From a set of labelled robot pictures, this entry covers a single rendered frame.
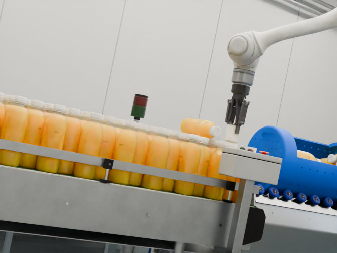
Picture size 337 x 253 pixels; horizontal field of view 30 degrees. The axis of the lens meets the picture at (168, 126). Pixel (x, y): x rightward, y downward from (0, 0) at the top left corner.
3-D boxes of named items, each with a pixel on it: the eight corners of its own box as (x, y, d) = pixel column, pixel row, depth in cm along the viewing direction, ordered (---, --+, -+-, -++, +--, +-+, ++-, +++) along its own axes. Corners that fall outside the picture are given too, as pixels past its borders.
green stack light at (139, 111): (146, 119, 276) (149, 108, 276) (134, 116, 273) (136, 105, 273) (140, 118, 282) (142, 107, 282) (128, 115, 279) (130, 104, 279)
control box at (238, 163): (277, 185, 228) (283, 157, 228) (232, 176, 219) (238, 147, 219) (261, 181, 237) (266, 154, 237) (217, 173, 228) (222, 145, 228)
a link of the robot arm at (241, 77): (246, 73, 264) (244, 87, 263) (228, 69, 260) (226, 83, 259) (259, 73, 255) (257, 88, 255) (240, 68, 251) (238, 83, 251)
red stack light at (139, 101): (149, 107, 276) (151, 99, 276) (136, 104, 273) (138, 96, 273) (143, 107, 282) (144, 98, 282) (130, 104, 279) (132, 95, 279)
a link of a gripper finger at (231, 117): (234, 98, 257) (232, 97, 258) (226, 124, 258) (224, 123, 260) (242, 100, 258) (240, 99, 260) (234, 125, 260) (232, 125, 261)
